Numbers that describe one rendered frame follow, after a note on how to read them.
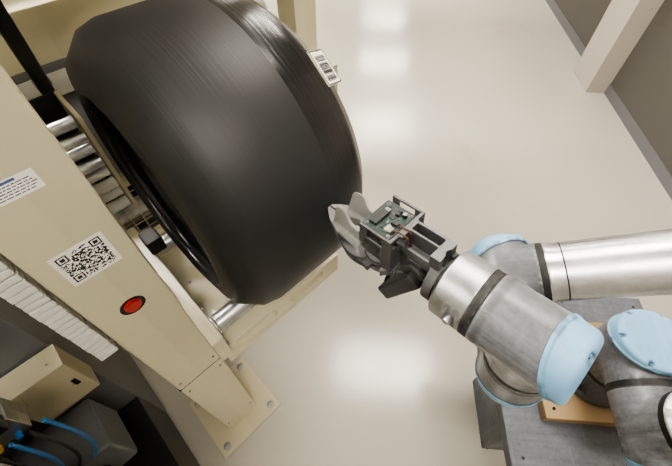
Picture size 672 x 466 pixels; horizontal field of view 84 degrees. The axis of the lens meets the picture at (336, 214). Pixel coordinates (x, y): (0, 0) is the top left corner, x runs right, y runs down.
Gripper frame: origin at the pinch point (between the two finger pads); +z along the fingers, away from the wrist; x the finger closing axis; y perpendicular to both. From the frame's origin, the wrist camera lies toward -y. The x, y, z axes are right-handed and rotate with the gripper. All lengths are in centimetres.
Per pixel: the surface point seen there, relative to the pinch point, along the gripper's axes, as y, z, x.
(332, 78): 15.7, 9.3, -10.1
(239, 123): 17.0, 8.4, 7.3
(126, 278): -8.0, 22.1, 29.5
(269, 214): 6.2, 2.3, 9.9
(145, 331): -25.0, 24.1, 33.3
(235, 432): -120, 33, 37
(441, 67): -108, 134, -246
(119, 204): -24, 64, 22
